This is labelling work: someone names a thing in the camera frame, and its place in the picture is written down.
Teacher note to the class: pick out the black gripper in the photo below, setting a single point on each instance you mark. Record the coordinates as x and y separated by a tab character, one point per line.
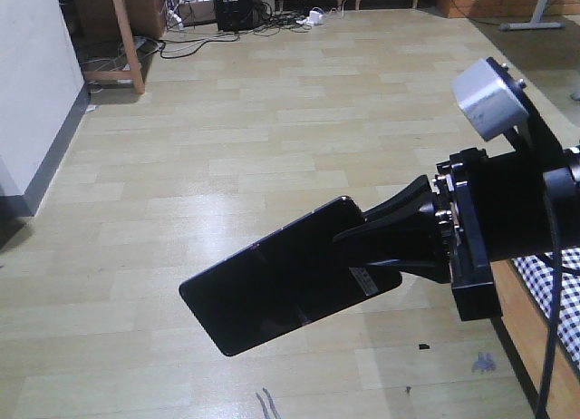
484	209

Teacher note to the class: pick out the black smartphone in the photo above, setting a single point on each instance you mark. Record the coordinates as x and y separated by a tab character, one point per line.
286	280

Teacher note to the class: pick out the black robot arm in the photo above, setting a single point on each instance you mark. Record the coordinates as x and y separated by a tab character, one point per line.
561	196

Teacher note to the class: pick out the white power strip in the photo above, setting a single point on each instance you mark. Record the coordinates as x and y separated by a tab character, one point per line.
314	18

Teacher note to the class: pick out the grey metal table leg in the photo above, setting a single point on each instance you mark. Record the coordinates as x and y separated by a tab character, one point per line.
535	22

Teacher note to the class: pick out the black computer tower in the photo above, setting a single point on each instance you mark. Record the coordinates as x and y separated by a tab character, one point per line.
235	15

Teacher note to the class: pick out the cardboard box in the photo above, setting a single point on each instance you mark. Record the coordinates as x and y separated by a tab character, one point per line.
196	12

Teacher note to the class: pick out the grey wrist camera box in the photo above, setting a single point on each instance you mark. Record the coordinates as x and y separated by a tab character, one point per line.
490	98

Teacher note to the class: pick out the wooden bed frame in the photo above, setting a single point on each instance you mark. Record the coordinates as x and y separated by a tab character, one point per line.
522	330

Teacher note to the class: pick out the wooden desk leg frame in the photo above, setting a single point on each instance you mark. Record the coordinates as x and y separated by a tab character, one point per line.
134	72

